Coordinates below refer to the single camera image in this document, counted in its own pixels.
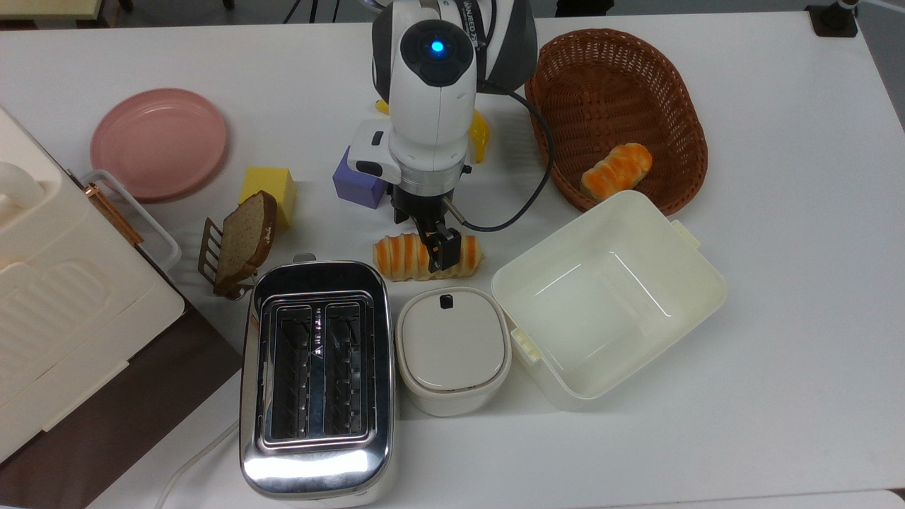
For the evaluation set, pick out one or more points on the black tripod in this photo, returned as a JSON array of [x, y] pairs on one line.
[[313, 10]]

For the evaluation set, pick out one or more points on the small white lidded bin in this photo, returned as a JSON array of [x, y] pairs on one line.
[[452, 339]]

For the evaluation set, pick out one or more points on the beige side table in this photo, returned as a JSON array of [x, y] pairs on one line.
[[42, 7]]

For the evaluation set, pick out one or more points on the pink round plate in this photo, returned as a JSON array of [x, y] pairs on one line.
[[159, 145]]

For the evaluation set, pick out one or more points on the brown toast rack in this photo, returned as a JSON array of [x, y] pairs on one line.
[[210, 247]]

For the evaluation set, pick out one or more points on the small orange striped bread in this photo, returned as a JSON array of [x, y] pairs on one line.
[[615, 172]]

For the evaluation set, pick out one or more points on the black camera stand clamp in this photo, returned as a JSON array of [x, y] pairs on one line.
[[834, 21]]

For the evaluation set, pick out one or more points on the yellow foam cube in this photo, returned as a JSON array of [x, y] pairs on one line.
[[276, 184]]

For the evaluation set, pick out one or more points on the brown bread slice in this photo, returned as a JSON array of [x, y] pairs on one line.
[[244, 237]]

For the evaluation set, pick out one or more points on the chrome two-slot toaster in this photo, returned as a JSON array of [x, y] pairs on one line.
[[318, 466]]

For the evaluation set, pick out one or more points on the white open plastic container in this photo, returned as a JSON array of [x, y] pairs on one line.
[[601, 304]]

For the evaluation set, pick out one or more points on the purple foam cube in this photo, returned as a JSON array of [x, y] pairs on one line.
[[353, 191]]

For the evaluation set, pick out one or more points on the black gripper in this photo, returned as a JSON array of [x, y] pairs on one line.
[[421, 203]]

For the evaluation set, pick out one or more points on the long orange striped bread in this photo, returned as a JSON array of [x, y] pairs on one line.
[[399, 258]]

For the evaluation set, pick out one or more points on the black base block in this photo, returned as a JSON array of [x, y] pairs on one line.
[[583, 6]]

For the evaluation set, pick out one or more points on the yellow banana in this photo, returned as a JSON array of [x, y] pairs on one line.
[[479, 134]]

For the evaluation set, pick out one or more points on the brown wicker basket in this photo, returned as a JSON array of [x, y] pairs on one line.
[[601, 92]]

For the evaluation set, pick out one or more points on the dark brown drawer base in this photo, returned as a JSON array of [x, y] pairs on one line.
[[141, 410]]

